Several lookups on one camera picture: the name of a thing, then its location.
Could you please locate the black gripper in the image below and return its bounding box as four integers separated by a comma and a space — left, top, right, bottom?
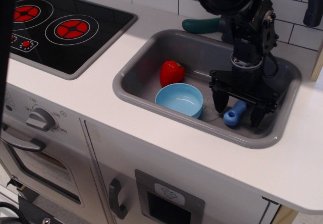
209, 57, 280, 128

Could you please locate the blue handled grey spoon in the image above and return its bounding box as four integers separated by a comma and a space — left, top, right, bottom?
223, 100, 247, 126

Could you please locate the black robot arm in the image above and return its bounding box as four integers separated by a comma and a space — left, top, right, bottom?
198, 0, 280, 127

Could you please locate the light blue bowl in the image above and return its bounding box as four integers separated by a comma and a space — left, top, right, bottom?
154, 83, 203, 119

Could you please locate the grey toy sink basin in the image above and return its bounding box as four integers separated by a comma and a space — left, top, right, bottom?
113, 30, 301, 149

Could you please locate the red toy strawberry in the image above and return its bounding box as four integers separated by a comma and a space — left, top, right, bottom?
159, 61, 186, 87

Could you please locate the dark green toy cucumber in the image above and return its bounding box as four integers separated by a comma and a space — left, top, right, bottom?
182, 18, 220, 34

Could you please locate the dark grey toy faucet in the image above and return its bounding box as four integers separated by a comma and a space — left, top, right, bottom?
218, 0, 323, 43

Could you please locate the grey dispenser panel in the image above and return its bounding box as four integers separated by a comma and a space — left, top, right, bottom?
135, 169, 205, 224

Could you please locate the black toy stove top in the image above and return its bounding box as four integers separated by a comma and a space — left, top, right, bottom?
10, 0, 138, 80

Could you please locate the toy oven door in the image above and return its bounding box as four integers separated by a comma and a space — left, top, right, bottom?
0, 118, 106, 224

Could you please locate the grey oven knob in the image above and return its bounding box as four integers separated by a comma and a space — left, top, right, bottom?
25, 108, 56, 132

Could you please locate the grey cabinet door handle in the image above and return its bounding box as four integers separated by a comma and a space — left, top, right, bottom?
108, 179, 128, 220

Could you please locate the grey oven door handle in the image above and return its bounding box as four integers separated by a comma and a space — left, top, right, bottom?
1, 124, 46, 152

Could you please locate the black cable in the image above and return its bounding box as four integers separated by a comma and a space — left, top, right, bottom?
0, 201, 21, 224

